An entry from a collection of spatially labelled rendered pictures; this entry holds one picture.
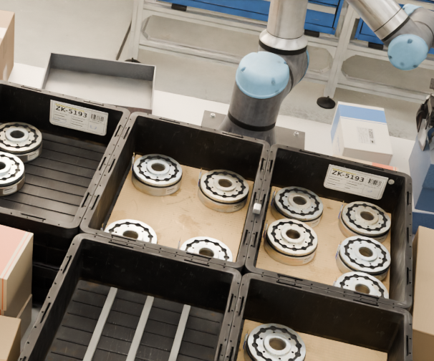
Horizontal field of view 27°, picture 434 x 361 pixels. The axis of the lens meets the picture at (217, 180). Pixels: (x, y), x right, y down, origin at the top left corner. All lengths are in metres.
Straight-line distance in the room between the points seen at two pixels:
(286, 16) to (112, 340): 0.90
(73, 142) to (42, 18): 2.17
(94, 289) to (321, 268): 0.45
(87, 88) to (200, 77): 1.58
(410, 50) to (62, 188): 0.76
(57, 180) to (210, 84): 1.99
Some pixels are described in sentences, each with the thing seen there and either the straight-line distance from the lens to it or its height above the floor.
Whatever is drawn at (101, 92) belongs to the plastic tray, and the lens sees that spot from 2.27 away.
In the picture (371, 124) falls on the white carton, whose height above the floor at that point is 0.79.
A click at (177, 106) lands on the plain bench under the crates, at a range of 2.35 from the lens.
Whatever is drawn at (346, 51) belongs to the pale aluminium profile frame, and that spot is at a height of 0.27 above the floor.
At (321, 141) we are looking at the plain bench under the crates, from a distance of 2.33.
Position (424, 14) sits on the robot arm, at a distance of 2.02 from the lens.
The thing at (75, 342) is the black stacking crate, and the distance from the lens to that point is 1.55.
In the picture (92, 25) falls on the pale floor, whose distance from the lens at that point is 4.08.
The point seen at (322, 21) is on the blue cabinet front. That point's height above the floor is 0.37.
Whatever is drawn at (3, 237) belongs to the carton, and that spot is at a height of 0.93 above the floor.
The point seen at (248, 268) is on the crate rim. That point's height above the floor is 0.93.
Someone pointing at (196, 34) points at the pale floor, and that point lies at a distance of 4.13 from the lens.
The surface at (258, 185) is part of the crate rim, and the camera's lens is 1.76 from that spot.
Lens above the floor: 2.00
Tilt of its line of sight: 38 degrees down
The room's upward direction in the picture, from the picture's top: 11 degrees clockwise
